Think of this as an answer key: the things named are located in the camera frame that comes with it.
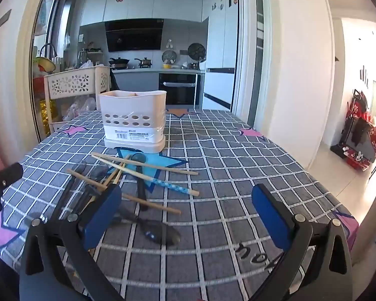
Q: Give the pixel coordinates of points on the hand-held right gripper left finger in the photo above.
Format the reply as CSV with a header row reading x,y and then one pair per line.
x,y
104,218

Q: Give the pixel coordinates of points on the grey checked star tablecloth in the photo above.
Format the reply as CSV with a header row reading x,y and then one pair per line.
x,y
222,169

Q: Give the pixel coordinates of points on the black cooking pot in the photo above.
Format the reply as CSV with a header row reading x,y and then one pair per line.
x,y
144,61

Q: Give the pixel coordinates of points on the pile of red bags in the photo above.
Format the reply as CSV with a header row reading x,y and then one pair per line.
x,y
357,131

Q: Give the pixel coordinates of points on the black range hood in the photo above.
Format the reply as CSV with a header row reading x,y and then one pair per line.
x,y
134,36

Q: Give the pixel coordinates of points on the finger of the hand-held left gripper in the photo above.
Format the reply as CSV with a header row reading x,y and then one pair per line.
x,y
4,177

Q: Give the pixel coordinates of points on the metal kitchen faucet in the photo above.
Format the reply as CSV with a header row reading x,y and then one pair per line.
x,y
47,46

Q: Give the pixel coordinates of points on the grey hanging round rack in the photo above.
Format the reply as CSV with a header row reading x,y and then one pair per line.
x,y
169,55

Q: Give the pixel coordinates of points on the plain wooden chopstick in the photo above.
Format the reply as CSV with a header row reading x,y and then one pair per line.
x,y
119,173
163,166
153,203
116,170

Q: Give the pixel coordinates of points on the white sliding door frame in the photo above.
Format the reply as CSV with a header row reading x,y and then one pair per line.
x,y
253,37

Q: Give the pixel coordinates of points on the gold foil packet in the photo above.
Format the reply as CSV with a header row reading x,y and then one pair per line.
x,y
47,113

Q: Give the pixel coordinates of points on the black built-in oven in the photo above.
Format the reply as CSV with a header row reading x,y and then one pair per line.
x,y
177,89

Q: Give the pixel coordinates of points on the black wok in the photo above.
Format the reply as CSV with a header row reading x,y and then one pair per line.
x,y
119,60

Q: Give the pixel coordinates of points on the blue patterned wooden chopstick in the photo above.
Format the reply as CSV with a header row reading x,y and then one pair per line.
x,y
167,183

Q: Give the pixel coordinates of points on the white upper kitchen cabinets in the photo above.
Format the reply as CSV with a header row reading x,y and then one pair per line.
x,y
138,3

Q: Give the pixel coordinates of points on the beige perforated storage cart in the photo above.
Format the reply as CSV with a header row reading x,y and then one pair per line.
x,y
72,81

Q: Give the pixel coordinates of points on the clear plastic bag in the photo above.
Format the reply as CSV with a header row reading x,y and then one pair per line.
x,y
80,108

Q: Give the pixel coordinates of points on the white refrigerator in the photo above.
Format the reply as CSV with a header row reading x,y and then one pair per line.
x,y
217,37

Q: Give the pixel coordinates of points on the white perforated utensil holder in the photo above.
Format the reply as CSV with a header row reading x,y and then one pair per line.
x,y
131,106

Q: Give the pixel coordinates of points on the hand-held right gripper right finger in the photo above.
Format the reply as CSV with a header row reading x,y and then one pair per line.
x,y
271,219

